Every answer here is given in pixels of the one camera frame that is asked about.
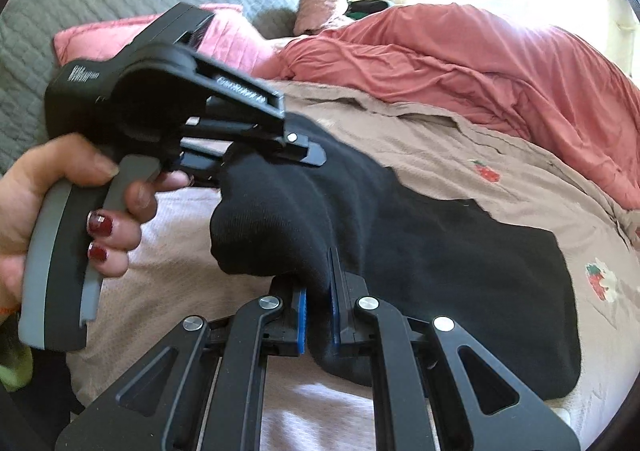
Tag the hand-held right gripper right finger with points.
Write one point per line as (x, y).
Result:
(334, 303)

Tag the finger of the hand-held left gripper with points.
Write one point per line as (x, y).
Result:
(295, 143)
(202, 168)

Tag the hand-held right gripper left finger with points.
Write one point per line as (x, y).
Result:
(300, 318)

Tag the black shirt with orange patches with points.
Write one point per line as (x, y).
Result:
(425, 256)

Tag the person's left hand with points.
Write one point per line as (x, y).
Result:
(55, 181)

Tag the light pink bedsheet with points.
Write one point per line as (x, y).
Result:
(190, 241)

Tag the grey quilted headboard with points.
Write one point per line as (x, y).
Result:
(90, 6)

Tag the pink quilted pillow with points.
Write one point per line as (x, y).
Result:
(235, 41)

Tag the small dusty pink pillow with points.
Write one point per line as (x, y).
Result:
(320, 11)

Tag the coral red duvet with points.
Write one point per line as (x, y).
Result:
(475, 61)

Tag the taupe strawberry print sheet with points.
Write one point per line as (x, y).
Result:
(500, 156)

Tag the yellow-green cloth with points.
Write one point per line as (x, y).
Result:
(14, 361)

